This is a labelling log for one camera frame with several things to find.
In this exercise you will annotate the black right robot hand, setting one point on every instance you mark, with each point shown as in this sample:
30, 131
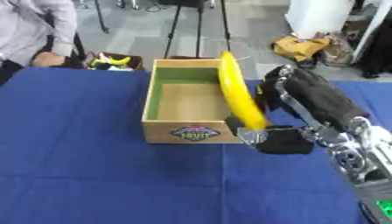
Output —
316, 96

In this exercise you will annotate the yellow toy banana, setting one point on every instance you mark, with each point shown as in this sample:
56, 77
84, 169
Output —
237, 93

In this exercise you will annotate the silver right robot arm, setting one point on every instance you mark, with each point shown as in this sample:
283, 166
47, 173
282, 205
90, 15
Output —
365, 157

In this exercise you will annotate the tan box with green inside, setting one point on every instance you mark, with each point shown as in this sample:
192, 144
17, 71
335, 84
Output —
186, 105

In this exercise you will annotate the brown box of toys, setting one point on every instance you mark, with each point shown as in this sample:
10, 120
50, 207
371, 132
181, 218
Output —
113, 61

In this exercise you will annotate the yellow bag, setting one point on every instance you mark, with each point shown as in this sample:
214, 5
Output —
298, 46

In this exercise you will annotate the black tripod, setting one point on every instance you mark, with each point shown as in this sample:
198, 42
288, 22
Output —
196, 26

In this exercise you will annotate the person's hand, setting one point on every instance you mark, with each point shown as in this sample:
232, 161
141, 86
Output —
47, 59

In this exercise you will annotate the person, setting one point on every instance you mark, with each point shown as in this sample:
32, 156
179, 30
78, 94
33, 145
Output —
30, 32

